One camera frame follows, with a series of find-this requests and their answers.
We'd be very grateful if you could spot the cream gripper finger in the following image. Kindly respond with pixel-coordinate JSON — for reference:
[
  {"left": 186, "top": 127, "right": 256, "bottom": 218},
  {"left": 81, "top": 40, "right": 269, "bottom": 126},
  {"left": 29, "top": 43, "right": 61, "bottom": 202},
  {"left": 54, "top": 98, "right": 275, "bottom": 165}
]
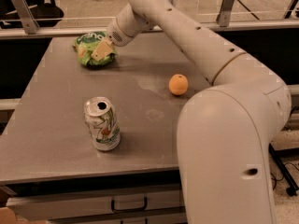
[{"left": 92, "top": 38, "right": 113, "bottom": 61}]

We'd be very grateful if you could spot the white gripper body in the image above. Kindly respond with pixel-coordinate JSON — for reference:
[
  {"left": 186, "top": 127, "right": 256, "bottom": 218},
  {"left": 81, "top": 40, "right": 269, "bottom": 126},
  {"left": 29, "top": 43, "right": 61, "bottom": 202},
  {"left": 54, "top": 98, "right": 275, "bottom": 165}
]
[{"left": 107, "top": 4, "right": 153, "bottom": 47}]

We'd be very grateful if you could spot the green rice chip bag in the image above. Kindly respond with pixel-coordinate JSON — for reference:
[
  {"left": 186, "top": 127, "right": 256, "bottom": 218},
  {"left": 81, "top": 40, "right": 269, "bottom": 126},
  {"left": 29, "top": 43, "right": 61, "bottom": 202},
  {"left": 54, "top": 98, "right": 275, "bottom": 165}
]
[{"left": 73, "top": 31, "right": 117, "bottom": 67}]

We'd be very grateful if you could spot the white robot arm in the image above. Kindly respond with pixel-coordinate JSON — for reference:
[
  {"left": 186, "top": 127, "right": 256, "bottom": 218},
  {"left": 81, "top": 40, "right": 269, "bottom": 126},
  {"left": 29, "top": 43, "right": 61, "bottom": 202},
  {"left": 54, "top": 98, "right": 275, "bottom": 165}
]
[{"left": 107, "top": 0, "right": 292, "bottom": 224}]

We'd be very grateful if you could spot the white soda can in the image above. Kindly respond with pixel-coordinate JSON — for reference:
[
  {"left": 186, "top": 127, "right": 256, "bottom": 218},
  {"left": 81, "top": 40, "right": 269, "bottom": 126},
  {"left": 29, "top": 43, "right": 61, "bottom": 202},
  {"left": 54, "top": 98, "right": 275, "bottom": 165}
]
[{"left": 83, "top": 97, "right": 121, "bottom": 152}]

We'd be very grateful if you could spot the black office chair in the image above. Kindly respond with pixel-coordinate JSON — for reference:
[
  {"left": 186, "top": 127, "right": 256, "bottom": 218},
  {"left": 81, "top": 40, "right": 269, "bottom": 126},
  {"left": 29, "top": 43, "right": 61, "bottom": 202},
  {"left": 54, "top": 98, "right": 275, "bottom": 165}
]
[{"left": 0, "top": 0, "right": 64, "bottom": 29}]

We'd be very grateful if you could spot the orange fruit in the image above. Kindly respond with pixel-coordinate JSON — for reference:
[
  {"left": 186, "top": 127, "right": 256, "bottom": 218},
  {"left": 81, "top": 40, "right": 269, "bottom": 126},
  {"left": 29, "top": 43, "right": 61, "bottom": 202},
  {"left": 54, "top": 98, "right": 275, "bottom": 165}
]
[{"left": 168, "top": 74, "right": 189, "bottom": 95}]

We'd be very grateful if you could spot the black stand leg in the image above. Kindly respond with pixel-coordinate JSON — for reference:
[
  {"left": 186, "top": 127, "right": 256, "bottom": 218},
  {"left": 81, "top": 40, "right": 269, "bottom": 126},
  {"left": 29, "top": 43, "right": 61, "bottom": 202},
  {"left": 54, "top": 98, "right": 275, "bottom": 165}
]
[{"left": 269, "top": 145, "right": 299, "bottom": 196}]

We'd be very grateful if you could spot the left metal railing bracket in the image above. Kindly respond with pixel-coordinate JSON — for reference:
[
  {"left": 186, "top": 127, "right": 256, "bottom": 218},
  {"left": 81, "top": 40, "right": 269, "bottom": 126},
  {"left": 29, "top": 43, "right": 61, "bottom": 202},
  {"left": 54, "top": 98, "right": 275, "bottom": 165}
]
[{"left": 11, "top": 0, "right": 39, "bottom": 35}]

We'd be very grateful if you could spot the metal railing bracket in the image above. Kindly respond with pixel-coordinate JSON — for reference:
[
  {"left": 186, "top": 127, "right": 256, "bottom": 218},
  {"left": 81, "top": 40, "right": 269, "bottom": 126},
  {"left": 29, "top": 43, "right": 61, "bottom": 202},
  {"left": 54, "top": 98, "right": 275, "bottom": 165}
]
[
  {"left": 11, "top": 0, "right": 39, "bottom": 35},
  {"left": 216, "top": 0, "right": 235, "bottom": 27}
]

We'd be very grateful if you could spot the right metal railing bracket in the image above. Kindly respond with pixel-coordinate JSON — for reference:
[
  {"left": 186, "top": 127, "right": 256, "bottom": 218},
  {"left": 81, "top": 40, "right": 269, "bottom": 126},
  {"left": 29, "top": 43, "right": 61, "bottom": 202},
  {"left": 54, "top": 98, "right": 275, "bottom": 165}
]
[{"left": 216, "top": 0, "right": 235, "bottom": 27}]

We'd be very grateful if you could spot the grey drawer with black handle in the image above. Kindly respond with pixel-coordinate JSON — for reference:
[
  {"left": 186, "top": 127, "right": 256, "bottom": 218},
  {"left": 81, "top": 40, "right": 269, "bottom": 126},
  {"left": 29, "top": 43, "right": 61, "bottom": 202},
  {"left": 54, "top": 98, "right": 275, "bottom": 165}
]
[{"left": 7, "top": 187, "right": 184, "bottom": 221}]

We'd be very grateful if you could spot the black floor cable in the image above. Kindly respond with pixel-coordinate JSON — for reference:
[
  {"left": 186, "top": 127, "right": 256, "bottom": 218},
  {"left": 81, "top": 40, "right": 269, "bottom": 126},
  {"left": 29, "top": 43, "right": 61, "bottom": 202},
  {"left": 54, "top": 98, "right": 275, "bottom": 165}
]
[{"left": 270, "top": 161, "right": 299, "bottom": 189}]

